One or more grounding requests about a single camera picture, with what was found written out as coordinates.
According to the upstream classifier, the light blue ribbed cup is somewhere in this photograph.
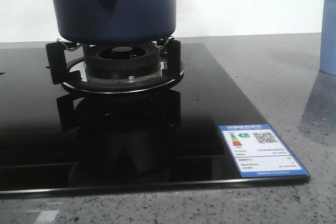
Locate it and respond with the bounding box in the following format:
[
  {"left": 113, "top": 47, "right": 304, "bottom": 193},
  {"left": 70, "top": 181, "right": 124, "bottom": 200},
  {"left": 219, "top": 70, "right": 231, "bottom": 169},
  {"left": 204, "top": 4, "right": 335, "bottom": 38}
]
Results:
[{"left": 320, "top": 0, "right": 335, "bottom": 76}]

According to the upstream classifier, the black pot support grate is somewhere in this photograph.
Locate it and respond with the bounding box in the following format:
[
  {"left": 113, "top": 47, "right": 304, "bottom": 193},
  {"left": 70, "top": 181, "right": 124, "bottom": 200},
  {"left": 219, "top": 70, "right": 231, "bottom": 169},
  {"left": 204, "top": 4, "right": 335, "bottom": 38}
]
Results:
[{"left": 46, "top": 38, "right": 184, "bottom": 94}]

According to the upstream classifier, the dark blue cooking pot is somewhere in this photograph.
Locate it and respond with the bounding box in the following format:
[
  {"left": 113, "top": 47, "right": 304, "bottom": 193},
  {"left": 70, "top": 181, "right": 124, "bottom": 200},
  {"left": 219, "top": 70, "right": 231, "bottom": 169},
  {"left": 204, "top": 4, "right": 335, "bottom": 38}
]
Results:
[{"left": 53, "top": 0, "right": 176, "bottom": 45}]

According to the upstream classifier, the black gas burner head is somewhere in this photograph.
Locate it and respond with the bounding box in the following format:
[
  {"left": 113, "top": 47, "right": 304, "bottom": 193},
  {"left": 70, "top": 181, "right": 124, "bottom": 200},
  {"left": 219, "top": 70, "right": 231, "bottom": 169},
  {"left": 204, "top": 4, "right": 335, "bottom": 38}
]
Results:
[{"left": 84, "top": 43, "right": 160, "bottom": 79}]

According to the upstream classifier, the blue energy label sticker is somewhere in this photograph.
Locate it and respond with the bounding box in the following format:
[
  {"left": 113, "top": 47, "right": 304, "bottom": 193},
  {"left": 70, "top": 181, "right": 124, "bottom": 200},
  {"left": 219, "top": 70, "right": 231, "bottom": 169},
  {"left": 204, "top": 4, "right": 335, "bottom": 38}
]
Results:
[{"left": 219, "top": 124, "right": 308, "bottom": 177}]

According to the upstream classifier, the black glass gas stove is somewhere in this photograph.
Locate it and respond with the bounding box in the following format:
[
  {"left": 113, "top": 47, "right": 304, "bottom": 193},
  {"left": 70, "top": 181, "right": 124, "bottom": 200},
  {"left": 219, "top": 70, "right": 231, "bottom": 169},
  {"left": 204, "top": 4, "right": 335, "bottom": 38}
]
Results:
[{"left": 1, "top": 44, "right": 310, "bottom": 197}]

